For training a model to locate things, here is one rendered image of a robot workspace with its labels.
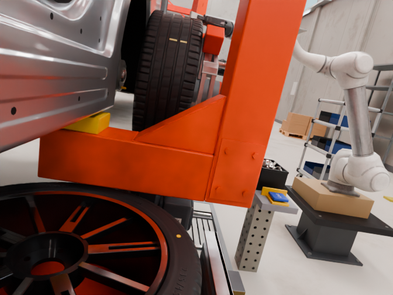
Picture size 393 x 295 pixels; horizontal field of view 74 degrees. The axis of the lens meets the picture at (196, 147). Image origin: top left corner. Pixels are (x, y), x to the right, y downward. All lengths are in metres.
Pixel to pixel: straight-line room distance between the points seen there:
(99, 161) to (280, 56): 0.62
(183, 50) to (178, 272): 0.81
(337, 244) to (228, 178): 1.25
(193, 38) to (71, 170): 0.69
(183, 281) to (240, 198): 0.39
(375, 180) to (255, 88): 1.01
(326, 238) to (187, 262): 1.39
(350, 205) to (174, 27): 1.41
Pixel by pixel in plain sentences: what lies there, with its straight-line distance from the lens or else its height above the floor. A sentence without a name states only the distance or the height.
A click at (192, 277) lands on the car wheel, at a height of 0.50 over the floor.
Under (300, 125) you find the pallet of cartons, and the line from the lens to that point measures 7.59.
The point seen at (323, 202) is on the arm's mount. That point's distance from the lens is 1.76.
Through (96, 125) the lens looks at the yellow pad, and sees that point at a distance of 0.83.
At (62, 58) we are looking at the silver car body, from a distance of 0.53.
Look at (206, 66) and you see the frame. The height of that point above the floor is 0.96.
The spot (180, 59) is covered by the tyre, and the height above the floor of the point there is 0.96.
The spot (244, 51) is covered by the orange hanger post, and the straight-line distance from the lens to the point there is 0.80.
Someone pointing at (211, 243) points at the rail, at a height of 0.39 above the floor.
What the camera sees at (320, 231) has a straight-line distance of 1.87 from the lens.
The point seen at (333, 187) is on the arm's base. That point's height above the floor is 0.43.
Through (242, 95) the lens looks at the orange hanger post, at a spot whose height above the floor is 0.88.
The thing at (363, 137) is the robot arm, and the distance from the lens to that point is 1.64.
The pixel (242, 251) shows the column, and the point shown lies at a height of 0.10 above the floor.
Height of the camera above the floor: 0.88
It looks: 13 degrees down
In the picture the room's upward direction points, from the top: 12 degrees clockwise
